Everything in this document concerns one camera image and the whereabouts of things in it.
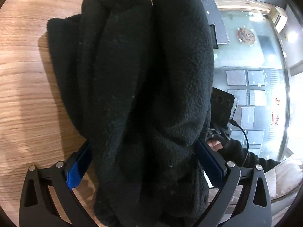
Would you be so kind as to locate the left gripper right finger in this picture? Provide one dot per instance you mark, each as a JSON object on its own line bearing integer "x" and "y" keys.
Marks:
{"x": 253, "y": 207}

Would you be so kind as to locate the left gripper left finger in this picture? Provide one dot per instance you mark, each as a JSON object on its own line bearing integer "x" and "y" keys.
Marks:
{"x": 36, "y": 204}

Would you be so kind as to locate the black fleece jacket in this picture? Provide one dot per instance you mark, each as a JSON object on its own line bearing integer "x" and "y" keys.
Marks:
{"x": 135, "y": 77}

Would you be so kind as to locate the person right forearm black sleeve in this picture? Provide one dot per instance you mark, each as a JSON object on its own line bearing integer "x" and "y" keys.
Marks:
{"x": 238, "y": 154}

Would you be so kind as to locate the person right hand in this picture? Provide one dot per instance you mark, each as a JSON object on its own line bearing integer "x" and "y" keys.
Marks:
{"x": 215, "y": 145}

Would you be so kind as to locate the black mesh office chair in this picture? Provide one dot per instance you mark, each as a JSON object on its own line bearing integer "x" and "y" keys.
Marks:
{"x": 213, "y": 36}

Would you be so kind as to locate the grey whiteboard panel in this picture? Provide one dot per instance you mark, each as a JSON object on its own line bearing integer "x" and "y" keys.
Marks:
{"x": 215, "y": 19}

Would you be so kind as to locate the round red wall ornament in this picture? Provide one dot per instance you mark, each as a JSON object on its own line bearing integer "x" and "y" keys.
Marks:
{"x": 246, "y": 36}

